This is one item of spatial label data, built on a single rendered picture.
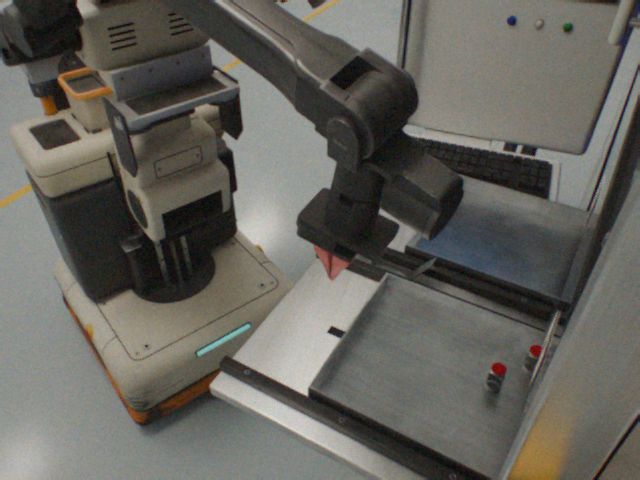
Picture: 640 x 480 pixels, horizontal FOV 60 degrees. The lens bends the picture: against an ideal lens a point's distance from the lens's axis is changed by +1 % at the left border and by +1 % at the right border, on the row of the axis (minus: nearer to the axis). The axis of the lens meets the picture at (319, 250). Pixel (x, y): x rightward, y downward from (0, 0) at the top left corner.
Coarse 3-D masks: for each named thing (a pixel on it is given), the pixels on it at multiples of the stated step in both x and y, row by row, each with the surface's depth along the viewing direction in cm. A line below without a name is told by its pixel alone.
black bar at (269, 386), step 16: (224, 368) 81; (240, 368) 80; (256, 384) 79; (272, 384) 78; (288, 400) 76; (304, 400) 76; (320, 416) 75; (336, 416) 74; (352, 432) 73; (368, 432) 72; (384, 448) 71; (400, 448) 71; (416, 464) 69; (432, 464) 69
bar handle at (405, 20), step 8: (408, 0) 124; (408, 8) 125; (408, 16) 127; (400, 24) 129; (408, 24) 128; (400, 32) 130; (408, 32) 129; (400, 40) 131; (408, 40) 131; (400, 48) 132; (400, 56) 133; (400, 64) 134
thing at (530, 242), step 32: (480, 192) 114; (512, 192) 110; (448, 224) 107; (480, 224) 107; (512, 224) 107; (544, 224) 107; (576, 224) 107; (416, 256) 98; (448, 256) 100; (480, 256) 100; (512, 256) 100; (544, 256) 100; (512, 288) 91; (544, 288) 94
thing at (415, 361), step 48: (384, 288) 93; (384, 336) 87; (432, 336) 87; (480, 336) 87; (528, 336) 85; (336, 384) 80; (384, 384) 80; (432, 384) 80; (480, 384) 80; (528, 384) 80; (384, 432) 73; (432, 432) 74; (480, 432) 74
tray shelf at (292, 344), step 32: (320, 288) 95; (352, 288) 95; (448, 288) 95; (288, 320) 89; (320, 320) 89; (352, 320) 89; (544, 320) 89; (256, 352) 85; (288, 352) 84; (320, 352) 85; (224, 384) 80; (288, 384) 80; (256, 416) 78; (288, 416) 76; (320, 448) 74; (352, 448) 73
